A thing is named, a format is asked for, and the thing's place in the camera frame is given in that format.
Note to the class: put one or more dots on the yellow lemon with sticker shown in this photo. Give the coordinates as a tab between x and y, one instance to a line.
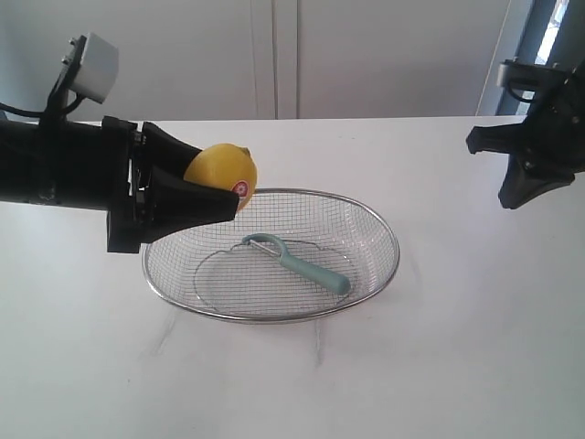
225	166

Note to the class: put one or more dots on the oval wire mesh basket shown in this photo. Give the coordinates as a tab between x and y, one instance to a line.
207	270

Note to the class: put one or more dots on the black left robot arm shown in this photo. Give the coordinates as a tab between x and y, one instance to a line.
64	164

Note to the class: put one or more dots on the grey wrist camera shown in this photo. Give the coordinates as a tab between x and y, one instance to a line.
528	77
92	67

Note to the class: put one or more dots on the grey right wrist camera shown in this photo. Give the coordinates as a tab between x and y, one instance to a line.
528	77

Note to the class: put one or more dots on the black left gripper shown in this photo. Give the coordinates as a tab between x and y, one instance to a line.
172	204

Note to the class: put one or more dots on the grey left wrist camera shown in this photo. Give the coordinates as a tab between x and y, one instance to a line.
92	67

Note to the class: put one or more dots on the teal handled peeler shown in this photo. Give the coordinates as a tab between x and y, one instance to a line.
336	283

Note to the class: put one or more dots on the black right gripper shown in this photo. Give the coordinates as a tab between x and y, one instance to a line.
556	126

